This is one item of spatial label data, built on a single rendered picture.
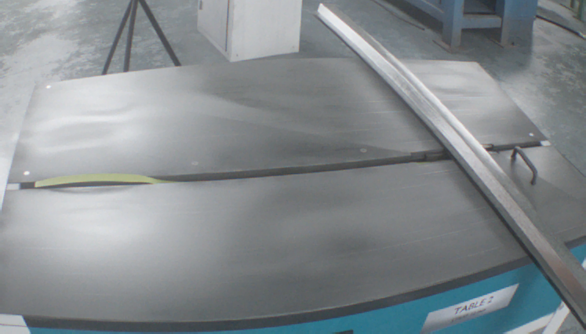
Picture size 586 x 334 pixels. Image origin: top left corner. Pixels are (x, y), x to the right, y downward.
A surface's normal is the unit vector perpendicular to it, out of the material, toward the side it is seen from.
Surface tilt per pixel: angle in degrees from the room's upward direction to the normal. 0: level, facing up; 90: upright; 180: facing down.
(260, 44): 90
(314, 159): 0
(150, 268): 0
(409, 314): 90
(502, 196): 75
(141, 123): 0
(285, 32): 90
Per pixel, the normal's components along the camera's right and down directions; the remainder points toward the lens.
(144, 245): 0.05, -0.85
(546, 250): -0.90, -0.11
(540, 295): 0.22, 0.53
